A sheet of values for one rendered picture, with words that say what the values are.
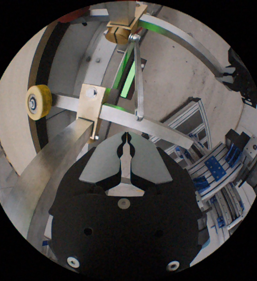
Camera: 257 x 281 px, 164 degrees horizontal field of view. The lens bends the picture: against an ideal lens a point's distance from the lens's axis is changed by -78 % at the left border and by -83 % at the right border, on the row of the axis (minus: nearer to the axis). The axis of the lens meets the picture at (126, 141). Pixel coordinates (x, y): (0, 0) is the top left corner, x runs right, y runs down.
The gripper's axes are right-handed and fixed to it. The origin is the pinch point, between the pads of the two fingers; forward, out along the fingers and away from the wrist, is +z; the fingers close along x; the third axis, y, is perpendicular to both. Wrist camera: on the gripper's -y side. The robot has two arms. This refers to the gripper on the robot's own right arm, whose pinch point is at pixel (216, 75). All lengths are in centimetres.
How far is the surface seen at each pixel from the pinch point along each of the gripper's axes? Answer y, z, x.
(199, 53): -10.4, -3.1, -1.5
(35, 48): -45.8, -8.2, -11.7
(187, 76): 36, 83, 33
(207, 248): 243, -132, -172
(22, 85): -49, -8, -21
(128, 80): -23.0, 12.0, -15.9
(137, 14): -26.3, -5.0, -0.8
